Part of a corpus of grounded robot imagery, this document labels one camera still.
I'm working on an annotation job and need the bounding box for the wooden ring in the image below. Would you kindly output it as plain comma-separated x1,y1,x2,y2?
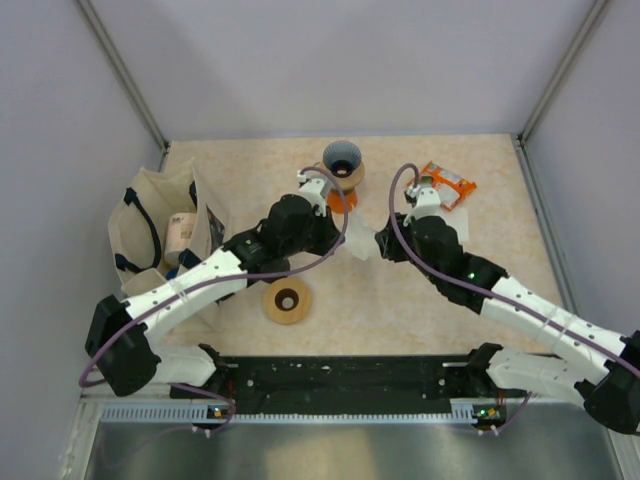
263,277,314,326
327,160,366,193

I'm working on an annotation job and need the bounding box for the blue ribbed glass dripper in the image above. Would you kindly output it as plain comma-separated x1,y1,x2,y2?
323,140,362,178

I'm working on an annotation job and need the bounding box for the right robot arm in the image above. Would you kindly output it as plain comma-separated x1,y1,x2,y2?
374,214,639,435

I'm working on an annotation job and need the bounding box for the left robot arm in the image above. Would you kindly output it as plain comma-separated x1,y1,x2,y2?
79,194,346,397

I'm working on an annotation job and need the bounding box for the orange glass carafe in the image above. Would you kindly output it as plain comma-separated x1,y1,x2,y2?
326,189,358,215

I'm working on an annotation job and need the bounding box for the orange snack packet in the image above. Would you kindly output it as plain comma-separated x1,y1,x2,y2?
420,162,477,211

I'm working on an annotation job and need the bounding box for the dark glass carafe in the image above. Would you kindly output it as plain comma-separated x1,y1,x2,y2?
256,258,291,284

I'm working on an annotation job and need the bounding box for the beige canvas tote bag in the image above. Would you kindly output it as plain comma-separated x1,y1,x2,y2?
108,160,231,297

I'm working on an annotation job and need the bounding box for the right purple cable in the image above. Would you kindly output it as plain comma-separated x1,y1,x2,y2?
388,162,640,434

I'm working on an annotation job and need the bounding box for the purple cable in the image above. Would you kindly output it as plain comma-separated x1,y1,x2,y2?
388,162,640,434
78,165,351,441

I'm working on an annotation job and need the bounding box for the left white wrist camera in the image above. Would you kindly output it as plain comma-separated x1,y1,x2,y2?
296,171,331,217

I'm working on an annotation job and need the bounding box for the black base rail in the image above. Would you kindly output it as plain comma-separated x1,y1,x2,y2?
201,355,525,416

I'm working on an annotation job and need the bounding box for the aluminium frame rail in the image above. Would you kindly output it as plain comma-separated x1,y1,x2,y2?
79,394,626,426

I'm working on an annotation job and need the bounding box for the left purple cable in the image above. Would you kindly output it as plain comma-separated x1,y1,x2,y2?
78,165,351,441

